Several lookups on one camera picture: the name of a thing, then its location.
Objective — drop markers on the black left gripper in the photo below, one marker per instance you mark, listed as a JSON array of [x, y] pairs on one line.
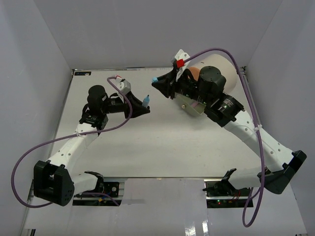
[[138, 109]]

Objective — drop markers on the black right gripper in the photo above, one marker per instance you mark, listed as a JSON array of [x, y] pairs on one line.
[[167, 83]]

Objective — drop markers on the light blue highlighter body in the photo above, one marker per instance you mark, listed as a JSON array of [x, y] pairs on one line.
[[146, 101]]

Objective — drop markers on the round three-drawer storage box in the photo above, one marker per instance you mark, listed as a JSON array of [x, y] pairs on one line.
[[214, 74]]

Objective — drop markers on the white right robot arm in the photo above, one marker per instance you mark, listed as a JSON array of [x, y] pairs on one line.
[[280, 163]]

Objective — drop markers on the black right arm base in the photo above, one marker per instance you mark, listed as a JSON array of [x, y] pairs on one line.
[[221, 194]]

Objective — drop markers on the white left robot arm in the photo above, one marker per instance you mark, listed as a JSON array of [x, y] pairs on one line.
[[52, 179]]

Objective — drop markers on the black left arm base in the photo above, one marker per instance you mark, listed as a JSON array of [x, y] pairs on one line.
[[108, 190]]

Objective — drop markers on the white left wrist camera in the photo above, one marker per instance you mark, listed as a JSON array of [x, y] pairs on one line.
[[123, 85]]

